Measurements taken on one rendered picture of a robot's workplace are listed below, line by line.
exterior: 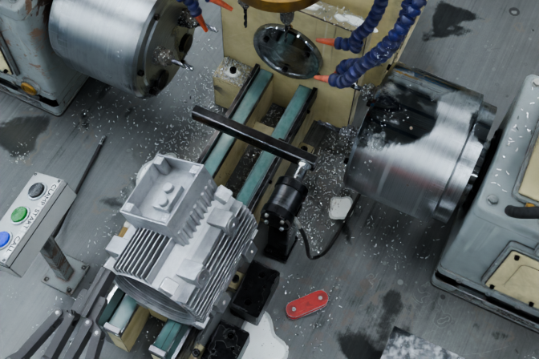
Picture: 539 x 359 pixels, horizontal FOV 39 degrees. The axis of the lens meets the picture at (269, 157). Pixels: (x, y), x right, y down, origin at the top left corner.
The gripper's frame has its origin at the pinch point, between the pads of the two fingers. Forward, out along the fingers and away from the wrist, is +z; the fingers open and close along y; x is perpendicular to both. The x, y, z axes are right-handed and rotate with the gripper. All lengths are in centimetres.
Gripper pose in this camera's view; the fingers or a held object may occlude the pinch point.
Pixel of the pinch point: (96, 292)
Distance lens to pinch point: 106.7
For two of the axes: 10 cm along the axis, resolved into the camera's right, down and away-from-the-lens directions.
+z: 4.3, -8.5, 3.0
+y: -9.0, -3.9, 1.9
